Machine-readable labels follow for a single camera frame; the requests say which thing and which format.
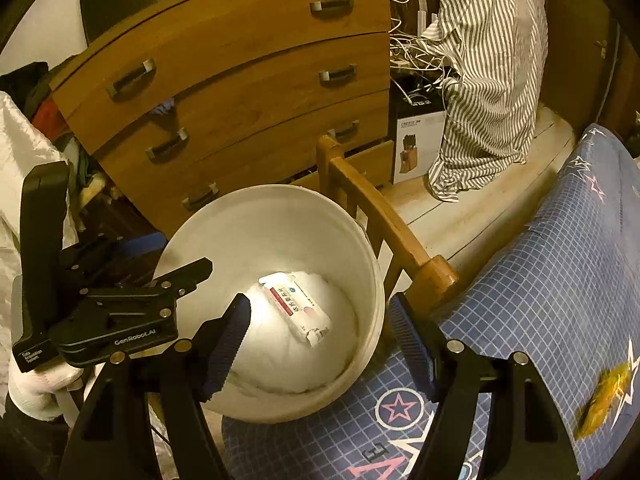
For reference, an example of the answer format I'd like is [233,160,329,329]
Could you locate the white plastic bucket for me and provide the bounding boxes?
[152,185,386,423]

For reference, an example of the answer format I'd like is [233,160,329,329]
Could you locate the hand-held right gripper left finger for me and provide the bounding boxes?
[59,294,253,480]

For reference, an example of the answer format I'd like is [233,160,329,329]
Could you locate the grey striped shirt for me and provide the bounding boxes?
[420,0,553,203]

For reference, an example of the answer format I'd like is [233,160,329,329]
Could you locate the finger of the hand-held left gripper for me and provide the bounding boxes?
[60,232,168,281]
[77,257,213,306]

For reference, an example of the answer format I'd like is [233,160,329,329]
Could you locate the white box with red label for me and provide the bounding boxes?
[259,272,333,346]

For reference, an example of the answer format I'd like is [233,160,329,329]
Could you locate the yellow wrapper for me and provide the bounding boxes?
[575,345,640,441]

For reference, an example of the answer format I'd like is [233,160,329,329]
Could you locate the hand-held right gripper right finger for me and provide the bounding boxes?
[387,292,583,480]

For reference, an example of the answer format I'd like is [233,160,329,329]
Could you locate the blue checked star bedsheet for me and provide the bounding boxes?
[222,125,640,480]

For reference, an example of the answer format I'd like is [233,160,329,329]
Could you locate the wooden chest of drawers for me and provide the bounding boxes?
[49,0,396,233]

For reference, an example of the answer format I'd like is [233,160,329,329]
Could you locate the brown wooden wardrobe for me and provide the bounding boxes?
[542,0,640,141]

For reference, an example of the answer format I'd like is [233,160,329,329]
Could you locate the person's left hand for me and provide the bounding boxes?
[7,357,86,421]

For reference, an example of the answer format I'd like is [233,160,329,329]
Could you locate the wooden bed frame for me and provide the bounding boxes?
[316,135,461,321]

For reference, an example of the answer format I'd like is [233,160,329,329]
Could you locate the white plastic bag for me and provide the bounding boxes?
[0,91,76,251]

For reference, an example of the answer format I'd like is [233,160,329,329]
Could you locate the white cable bundle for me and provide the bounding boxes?
[387,0,466,91]

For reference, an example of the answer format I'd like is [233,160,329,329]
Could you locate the black and white carton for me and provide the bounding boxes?
[389,80,448,186]

